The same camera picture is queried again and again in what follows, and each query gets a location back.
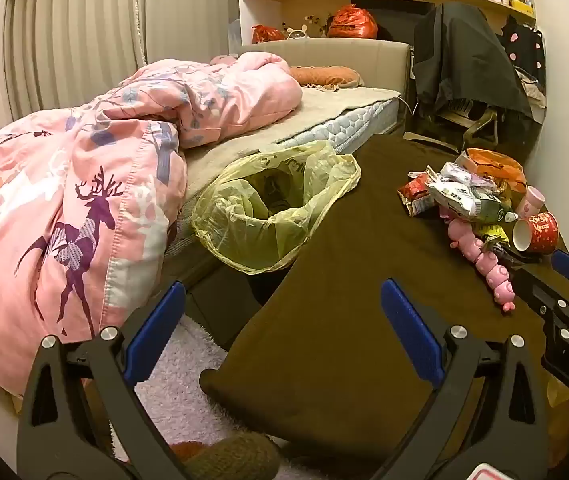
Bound white quilted mattress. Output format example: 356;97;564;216
167;97;401;261

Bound large orange plastic bag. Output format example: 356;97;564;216
327;4;379;40

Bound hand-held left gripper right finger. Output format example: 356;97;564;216
365;278;550;480

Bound pink deer print duvet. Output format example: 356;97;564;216
0;51;304;396

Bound dark panel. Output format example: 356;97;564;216
351;0;433;43

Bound white fluffy rug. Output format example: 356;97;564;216
109;315;285;466

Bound red paper cup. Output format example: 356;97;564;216
513;211;560;253

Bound beige chair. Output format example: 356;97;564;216
432;102;508;148

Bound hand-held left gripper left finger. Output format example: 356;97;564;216
17;280;195;480

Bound orange pillow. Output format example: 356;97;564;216
289;65;365;91

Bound small orange plastic bag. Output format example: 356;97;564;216
251;24;285;45

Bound green white snack bag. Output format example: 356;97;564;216
425;177;518;223

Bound pink white cup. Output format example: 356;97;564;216
515;185;546;221

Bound black jacket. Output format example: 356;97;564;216
411;2;533;123

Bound orange crumpled plastic bag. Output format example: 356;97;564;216
457;147;528;196

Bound black garment with pink hearts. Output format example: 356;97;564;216
501;16;548;88

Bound red white wrapper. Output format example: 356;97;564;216
397;172;438;218

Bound pile of snack wrappers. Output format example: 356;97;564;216
397;160;520;251

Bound yellow plastic bag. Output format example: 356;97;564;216
190;140;362;275

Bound yellow snack bag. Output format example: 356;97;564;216
475;222;508;246

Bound beige headboard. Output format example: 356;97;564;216
237;37;411;98

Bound pink caterpillar toy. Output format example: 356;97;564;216
447;217;518;316

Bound beige curtains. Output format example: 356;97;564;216
4;0;240;121

